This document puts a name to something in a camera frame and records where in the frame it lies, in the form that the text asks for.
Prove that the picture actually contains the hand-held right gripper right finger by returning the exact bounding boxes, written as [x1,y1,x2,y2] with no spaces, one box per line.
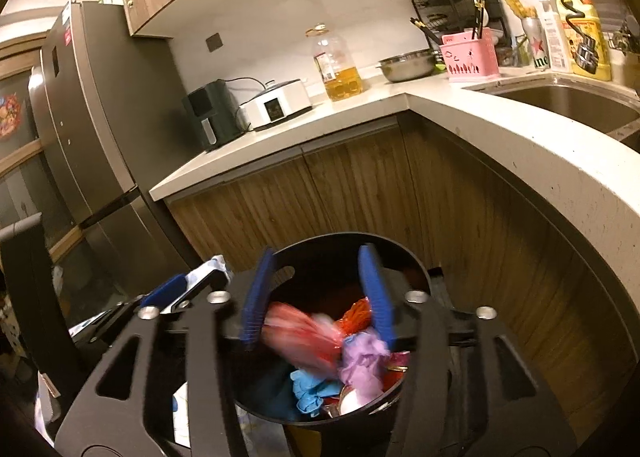
[357,244,578,457]

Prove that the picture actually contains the steel faucet with coil hose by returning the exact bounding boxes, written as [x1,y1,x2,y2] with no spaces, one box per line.
[532,0,601,72]

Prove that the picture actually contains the black air fryer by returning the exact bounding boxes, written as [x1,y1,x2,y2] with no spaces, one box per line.
[181,79,246,152]

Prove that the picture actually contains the white rice cooker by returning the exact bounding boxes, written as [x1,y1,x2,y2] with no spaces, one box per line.
[239,78,313,132]

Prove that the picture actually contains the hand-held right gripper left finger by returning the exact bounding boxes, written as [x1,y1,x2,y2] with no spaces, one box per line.
[55,247,281,457]

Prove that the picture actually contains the cooking oil bottle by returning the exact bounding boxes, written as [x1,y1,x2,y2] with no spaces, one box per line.
[306,24,365,102]

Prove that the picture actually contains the stainless steel bowl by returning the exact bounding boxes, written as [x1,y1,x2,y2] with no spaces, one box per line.
[377,49,441,84]

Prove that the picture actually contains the white pump bottle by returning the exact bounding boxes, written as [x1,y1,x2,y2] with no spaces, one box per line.
[537,0,573,72]

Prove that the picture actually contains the black round trash bin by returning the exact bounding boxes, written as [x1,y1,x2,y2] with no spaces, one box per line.
[227,232,451,433]

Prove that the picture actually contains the silver beer can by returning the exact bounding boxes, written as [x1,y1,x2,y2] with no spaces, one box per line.
[520,17,551,70]

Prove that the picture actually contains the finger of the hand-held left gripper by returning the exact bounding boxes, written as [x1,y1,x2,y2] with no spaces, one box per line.
[142,273,190,308]
[170,267,233,313]

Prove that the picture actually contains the yellow detergent bottle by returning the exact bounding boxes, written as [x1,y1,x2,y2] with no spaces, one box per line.
[555,0,613,82]

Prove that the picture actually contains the pink utensil holder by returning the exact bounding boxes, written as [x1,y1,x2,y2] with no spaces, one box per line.
[440,32,501,82]

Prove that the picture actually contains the stainless steel sink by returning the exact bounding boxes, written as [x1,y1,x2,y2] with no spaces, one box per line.
[470,74,640,142]

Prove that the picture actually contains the lilac disposable glove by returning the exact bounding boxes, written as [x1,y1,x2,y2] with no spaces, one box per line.
[337,329,393,400]

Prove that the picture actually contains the black chopsticks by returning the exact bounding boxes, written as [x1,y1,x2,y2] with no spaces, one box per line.
[410,17,447,45]

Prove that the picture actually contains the red plastic bag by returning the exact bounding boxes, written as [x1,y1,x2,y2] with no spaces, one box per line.
[337,299,373,333]

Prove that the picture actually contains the grey steel refrigerator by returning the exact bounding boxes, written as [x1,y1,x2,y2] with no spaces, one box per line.
[27,1,201,298]

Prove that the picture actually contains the beige kitchen countertop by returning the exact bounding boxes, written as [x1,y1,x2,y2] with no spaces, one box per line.
[150,72,640,358]

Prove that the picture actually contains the wooden base cabinets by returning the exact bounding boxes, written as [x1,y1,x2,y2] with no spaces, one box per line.
[165,114,636,443]

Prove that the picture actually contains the colourful floral door sticker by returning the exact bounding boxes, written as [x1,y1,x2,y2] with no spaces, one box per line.
[0,93,26,138]

